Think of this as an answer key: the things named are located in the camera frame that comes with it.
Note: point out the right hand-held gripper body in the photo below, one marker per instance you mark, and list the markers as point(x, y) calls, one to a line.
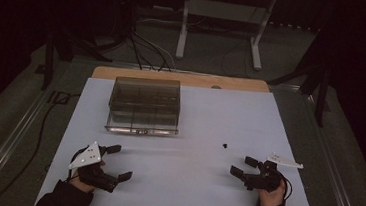
point(266, 179)

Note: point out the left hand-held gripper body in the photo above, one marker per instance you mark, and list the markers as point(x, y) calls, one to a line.
point(86, 157)

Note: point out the small black part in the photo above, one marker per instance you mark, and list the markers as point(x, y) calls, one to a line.
point(225, 146)

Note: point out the clear plastic compartment storage box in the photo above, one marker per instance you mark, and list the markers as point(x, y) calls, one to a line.
point(144, 106)

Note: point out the person's right hand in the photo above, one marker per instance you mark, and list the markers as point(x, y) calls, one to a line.
point(271, 199)

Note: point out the person's left hand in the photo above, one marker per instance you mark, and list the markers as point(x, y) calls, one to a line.
point(81, 184)

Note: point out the white board sheet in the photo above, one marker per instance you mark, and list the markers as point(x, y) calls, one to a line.
point(181, 169)

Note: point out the black metal stand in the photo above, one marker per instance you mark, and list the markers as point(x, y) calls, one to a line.
point(316, 84)
point(62, 49)

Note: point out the wooden table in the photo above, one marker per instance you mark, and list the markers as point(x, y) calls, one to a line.
point(186, 79)

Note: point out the white metal stand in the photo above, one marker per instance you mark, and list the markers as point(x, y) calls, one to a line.
point(224, 11)

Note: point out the aluminium floor rail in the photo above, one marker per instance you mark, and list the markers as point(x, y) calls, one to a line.
point(335, 170)
point(10, 141)

